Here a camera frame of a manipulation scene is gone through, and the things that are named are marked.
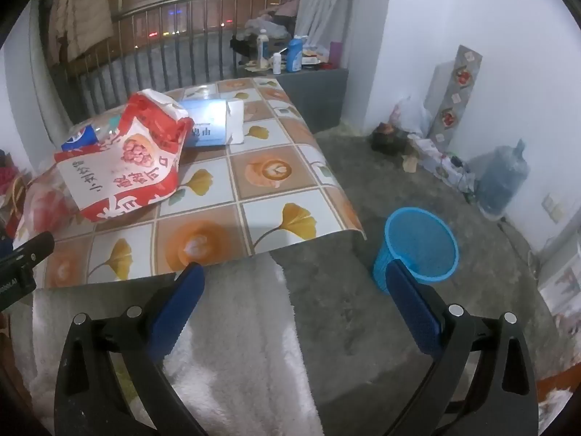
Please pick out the small white jar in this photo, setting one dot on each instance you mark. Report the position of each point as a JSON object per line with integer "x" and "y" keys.
{"x": 277, "y": 63}

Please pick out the pile of clothes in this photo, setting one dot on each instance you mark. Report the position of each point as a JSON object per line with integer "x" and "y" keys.
{"x": 268, "y": 25}

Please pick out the clear plastic bag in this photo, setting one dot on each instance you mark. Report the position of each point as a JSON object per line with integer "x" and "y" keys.
{"x": 45, "y": 204}

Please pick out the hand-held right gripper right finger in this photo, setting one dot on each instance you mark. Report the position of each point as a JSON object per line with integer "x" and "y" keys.
{"x": 413, "y": 313}

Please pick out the tall printed board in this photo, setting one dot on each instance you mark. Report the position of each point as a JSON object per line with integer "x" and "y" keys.
{"x": 456, "y": 95}

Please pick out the clear plastic bottle blue label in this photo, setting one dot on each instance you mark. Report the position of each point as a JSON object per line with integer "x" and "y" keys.
{"x": 81, "y": 138}

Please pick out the white fluffy blanket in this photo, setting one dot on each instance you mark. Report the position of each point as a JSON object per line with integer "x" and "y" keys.
{"x": 254, "y": 349}

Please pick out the large blue water jug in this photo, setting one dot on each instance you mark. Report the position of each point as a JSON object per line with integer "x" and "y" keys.
{"x": 501, "y": 177}

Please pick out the red white snack bag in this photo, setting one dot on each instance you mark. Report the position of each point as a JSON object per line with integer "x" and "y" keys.
{"x": 131, "y": 163}

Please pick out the wall socket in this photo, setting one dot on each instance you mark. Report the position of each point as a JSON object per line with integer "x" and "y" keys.
{"x": 553, "y": 206}

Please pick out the blue and white bottle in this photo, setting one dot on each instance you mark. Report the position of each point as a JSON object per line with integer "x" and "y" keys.
{"x": 295, "y": 57}

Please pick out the grey cabinet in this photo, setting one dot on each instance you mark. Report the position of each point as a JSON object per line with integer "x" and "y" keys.
{"x": 317, "y": 95}

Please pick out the white bottle with blue cap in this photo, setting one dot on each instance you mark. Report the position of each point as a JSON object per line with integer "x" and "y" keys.
{"x": 262, "y": 47}

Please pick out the long white printed box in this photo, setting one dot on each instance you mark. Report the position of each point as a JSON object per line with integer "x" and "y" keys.
{"x": 435, "y": 159}

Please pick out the white plastic bag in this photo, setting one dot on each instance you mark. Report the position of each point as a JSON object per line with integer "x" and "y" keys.
{"x": 408, "y": 113}

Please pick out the blue white paper package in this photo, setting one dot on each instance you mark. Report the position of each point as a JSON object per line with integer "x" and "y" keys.
{"x": 209, "y": 120}

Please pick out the grey curtain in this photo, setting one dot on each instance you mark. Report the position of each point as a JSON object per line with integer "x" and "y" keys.
{"x": 336, "y": 0}

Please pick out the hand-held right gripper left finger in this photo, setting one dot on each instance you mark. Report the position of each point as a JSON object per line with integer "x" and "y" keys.
{"x": 177, "y": 313}

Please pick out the cardboard piece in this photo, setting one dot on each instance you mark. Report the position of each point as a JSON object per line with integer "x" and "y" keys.
{"x": 409, "y": 163}

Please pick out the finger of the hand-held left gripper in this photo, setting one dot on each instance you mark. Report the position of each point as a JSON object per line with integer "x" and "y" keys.
{"x": 27, "y": 250}

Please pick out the floral patterned tablecloth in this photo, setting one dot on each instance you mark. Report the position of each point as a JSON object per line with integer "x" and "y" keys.
{"x": 272, "y": 172}

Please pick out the metal railing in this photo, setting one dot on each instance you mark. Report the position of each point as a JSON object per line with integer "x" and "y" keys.
{"x": 181, "y": 32}

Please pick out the blue plastic mesh wastebasket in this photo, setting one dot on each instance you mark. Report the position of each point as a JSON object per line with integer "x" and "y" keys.
{"x": 422, "y": 236}

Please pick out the printed cardboard box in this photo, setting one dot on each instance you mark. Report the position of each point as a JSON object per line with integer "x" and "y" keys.
{"x": 563, "y": 281}

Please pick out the beige hanging jacket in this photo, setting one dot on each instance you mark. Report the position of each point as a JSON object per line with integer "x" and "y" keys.
{"x": 81, "y": 13}

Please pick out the pink cup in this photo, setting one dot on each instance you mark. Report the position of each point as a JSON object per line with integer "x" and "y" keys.
{"x": 336, "y": 54}

